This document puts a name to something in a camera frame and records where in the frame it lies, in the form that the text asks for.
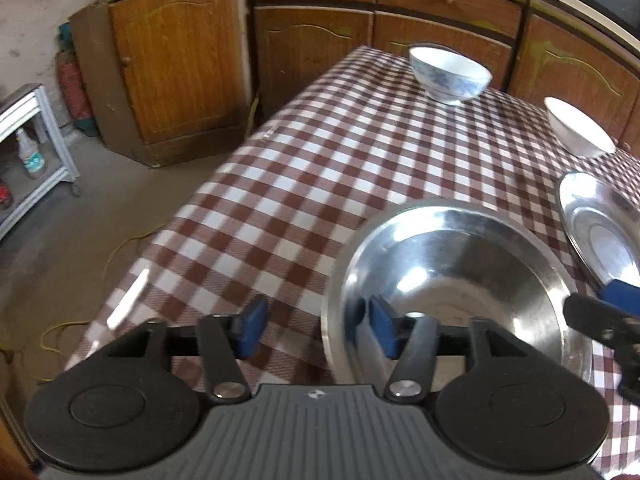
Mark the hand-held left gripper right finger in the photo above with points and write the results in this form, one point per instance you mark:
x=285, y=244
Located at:
x=385, y=327

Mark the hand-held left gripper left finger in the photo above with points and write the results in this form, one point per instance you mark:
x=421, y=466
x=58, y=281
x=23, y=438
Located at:
x=252, y=327

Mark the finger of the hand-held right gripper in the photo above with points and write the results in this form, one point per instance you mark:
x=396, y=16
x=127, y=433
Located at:
x=627, y=297
x=585, y=312

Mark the medium steel plate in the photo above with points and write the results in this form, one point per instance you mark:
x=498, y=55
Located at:
x=600, y=230

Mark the steel bowl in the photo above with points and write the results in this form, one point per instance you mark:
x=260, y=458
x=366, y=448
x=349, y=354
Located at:
x=450, y=260

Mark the white bowl green print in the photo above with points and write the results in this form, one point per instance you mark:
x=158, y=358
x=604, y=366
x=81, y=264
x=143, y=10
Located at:
x=575, y=130

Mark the brown white checked tablecloth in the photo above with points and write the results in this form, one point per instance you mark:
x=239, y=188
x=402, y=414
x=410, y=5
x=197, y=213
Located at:
x=300, y=185

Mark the double door wooden cabinet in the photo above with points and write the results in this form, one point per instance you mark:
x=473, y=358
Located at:
x=565, y=70

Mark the blue patterned white bowl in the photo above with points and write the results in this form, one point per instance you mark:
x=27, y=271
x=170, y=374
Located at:
x=450, y=77

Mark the single door wooden cabinet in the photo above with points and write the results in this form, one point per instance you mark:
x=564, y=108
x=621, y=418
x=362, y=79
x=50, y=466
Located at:
x=175, y=70

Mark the white metal rack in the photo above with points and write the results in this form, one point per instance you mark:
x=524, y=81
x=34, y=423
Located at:
x=55, y=140

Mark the wooden cabinet with drawers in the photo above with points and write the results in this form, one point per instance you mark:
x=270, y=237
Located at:
x=310, y=55

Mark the clear plastic bottle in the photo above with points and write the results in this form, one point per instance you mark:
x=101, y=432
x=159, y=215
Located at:
x=30, y=157

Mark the red jar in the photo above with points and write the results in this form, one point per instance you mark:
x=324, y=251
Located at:
x=5, y=196

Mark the red gas cylinder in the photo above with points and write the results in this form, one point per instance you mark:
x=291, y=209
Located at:
x=75, y=95

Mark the wide wooden drawer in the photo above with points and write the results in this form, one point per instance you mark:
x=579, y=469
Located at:
x=450, y=2

